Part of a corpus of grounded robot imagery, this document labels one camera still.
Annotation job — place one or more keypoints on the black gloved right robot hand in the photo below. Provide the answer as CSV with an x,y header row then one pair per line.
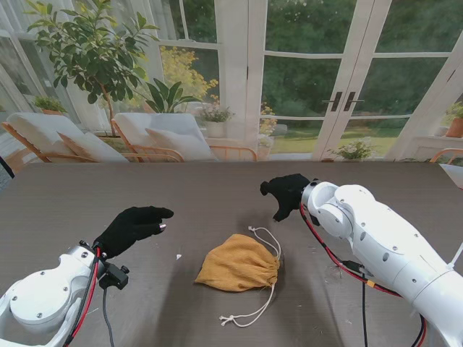
x,y
287,193

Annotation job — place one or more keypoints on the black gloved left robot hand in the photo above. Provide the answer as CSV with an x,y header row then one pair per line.
x,y
130,227

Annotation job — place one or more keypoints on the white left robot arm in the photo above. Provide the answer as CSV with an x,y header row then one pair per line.
x,y
43,296

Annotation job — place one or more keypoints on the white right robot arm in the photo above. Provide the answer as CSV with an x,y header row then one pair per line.
x,y
390,238

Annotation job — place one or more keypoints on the printed sunroom backdrop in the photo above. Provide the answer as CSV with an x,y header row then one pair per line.
x,y
304,72

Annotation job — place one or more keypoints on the black object at table edge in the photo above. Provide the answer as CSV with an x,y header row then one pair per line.
x,y
6,169

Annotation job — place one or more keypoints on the white object at table edge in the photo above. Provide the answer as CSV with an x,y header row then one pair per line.
x,y
454,175

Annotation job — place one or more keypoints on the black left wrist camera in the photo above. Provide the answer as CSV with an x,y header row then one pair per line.
x,y
115,276

